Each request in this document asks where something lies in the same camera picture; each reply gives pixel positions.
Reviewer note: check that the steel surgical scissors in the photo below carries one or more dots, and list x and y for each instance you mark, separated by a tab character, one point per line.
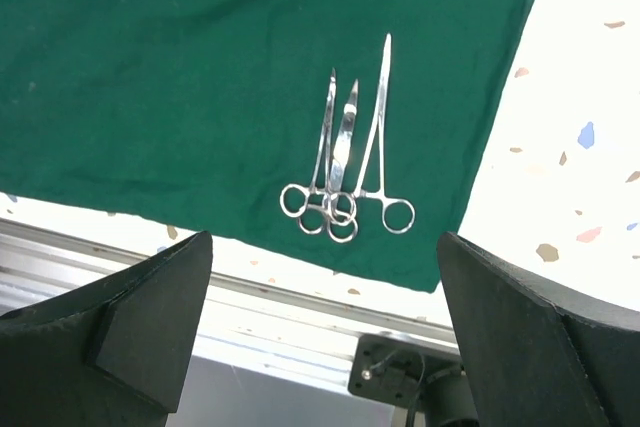
342	147

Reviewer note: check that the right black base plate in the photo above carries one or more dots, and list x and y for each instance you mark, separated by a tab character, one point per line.
395	370

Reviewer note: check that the green surgical cloth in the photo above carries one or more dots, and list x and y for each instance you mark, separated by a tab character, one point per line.
197	113

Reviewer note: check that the aluminium rail frame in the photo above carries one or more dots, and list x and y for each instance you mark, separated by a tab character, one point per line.
262	328

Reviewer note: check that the long steel hemostat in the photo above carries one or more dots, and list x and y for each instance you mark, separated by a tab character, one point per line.
377	132

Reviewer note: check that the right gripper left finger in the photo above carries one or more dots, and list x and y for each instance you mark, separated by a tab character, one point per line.
114	352

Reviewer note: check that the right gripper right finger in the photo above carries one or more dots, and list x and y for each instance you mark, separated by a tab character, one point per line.
536	352

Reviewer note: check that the small steel hemostat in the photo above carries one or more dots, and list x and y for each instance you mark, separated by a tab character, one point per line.
320	157

